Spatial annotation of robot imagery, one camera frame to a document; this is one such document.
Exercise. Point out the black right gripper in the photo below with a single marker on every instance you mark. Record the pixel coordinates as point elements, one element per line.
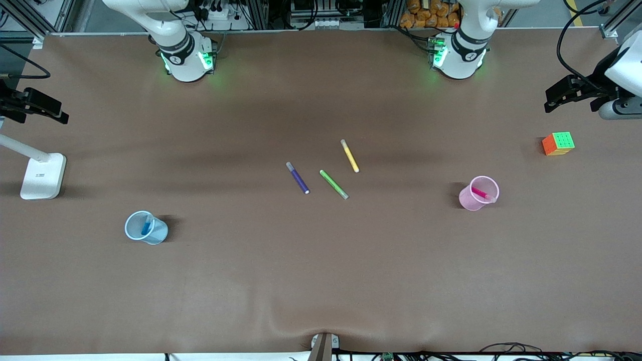
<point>7,102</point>

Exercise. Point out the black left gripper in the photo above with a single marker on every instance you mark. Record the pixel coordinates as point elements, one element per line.
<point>600,81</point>

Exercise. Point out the pink marker pen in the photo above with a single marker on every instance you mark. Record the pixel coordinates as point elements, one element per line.
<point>481,193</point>

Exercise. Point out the blue marker pen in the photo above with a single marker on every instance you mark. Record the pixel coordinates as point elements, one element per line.
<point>146,226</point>

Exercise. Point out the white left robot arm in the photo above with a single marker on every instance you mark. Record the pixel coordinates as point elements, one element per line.
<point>464,50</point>

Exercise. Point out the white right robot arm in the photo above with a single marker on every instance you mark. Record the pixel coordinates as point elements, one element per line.
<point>180,50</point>

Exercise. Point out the multicoloured puzzle cube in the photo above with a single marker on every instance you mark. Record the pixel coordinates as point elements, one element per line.
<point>559,143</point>

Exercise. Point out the white lamp stand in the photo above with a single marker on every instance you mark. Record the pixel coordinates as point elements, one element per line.
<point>42,175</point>

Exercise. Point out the pink plastic cup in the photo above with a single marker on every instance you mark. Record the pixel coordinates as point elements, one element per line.
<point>476,198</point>

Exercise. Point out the orange snack bag pile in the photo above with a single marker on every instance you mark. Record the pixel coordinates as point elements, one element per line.
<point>426,12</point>

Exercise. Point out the light blue plastic cup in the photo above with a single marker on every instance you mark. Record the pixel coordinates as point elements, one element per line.
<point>145,228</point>

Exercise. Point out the white power strip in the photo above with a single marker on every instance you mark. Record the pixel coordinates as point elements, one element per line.
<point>220,12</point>

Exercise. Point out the yellow marker pen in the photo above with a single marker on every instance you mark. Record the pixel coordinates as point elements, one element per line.
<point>349,155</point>

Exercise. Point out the green marker pen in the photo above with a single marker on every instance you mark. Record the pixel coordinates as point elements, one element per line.
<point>333,184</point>

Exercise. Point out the purple marker pen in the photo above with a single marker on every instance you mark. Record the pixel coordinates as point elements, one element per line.
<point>298,178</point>

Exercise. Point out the metal table edge clamp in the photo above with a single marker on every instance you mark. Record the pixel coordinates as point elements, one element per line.
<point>323,347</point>

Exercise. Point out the aluminium frame corner post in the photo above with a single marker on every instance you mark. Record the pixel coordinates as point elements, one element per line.
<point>614,22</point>

